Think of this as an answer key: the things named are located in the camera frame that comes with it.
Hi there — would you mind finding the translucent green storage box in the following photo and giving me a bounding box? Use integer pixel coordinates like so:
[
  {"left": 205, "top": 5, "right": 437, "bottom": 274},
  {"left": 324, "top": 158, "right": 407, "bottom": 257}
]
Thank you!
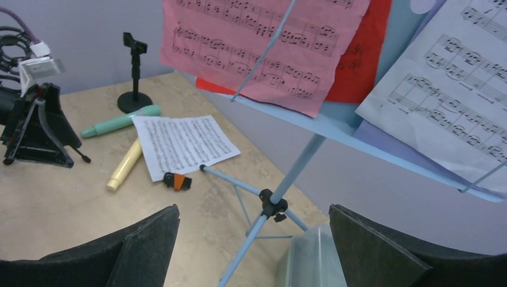
[{"left": 275, "top": 224, "right": 347, "bottom": 287}]

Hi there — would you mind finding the black round-base mic stand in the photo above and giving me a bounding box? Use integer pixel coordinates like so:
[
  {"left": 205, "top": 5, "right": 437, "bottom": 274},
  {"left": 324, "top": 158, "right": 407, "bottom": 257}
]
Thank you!
[{"left": 117, "top": 32, "right": 152, "bottom": 114}]

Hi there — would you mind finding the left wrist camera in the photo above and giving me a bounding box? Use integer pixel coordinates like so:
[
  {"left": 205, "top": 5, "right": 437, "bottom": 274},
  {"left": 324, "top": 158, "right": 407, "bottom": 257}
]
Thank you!
[{"left": 17, "top": 41, "right": 65, "bottom": 97}]

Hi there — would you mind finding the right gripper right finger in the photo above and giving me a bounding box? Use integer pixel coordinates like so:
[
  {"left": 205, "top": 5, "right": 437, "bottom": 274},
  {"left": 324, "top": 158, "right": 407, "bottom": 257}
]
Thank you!
[{"left": 329, "top": 204, "right": 506, "bottom": 286}]

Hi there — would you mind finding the white sheet music page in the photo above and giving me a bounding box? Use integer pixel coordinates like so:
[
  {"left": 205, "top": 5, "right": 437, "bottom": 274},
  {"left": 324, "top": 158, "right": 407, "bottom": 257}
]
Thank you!
[
  {"left": 133, "top": 115, "right": 240, "bottom": 182},
  {"left": 356, "top": 1, "right": 506, "bottom": 193}
]

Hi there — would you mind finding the beige condenser microphone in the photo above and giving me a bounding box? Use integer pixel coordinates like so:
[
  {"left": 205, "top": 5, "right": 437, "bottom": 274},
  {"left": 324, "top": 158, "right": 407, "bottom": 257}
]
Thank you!
[{"left": 106, "top": 139, "right": 142, "bottom": 192}]

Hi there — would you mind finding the blue music stand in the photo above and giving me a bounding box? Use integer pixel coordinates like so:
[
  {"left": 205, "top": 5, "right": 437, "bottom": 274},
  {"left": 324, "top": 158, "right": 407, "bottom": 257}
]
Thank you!
[{"left": 199, "top": 0, "right": 507, "bottom": 287}]

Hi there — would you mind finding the black tripod mic stand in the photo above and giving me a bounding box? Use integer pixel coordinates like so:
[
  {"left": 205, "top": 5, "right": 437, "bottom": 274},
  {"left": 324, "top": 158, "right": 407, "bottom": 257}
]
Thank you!
[{"left": 0, "top": 25, "right": 92, "bottom": 164}]

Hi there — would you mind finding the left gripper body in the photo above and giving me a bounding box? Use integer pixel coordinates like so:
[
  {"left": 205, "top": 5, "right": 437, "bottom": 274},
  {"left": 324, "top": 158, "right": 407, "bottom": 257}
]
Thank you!
[{"left": 1, "top": 85, "right": 44, "bottom": 143}]

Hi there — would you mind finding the pink sheet music page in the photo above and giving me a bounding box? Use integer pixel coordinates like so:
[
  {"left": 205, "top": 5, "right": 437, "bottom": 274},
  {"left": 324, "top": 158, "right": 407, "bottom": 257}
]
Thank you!
[{"left": 160, "top": 0, "right": 370, "bottom": 117}]

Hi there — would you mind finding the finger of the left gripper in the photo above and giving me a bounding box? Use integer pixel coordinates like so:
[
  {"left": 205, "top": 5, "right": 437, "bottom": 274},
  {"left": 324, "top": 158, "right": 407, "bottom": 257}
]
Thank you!
[{"left": 3, "top": 83, "right": 82, "bottom": 168}]

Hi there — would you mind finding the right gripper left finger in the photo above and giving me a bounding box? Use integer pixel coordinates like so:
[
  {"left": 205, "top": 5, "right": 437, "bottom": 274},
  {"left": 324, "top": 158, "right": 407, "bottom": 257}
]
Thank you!
[{"left": 1, "top": 204, "right": 180, "bottom": 286}]

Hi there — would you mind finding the red paper sheet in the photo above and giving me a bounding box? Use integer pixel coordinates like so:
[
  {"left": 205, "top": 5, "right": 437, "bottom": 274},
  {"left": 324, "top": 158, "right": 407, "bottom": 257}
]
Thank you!
[{"left": 197, "top": 0, "right": 392, "bottom": 103}]

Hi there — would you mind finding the lavender sheet music page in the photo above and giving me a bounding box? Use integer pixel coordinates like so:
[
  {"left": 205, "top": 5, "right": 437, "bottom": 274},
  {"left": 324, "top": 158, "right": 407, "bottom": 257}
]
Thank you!
[{"left": 354, "top": 0, "right": 469, "bottom": 185}]

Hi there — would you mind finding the teal toy microphone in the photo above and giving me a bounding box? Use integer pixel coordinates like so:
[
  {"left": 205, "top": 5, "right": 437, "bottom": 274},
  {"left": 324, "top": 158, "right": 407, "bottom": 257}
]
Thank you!
[{"left": 80, "top": 105, "right": 161, "bottom": 138}]

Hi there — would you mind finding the orange black hex key set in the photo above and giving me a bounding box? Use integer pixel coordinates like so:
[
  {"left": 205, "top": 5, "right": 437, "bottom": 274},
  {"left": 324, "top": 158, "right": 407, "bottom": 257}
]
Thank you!
[{"left": 162, "top": 172, "right": 193, "bottom": 191}]

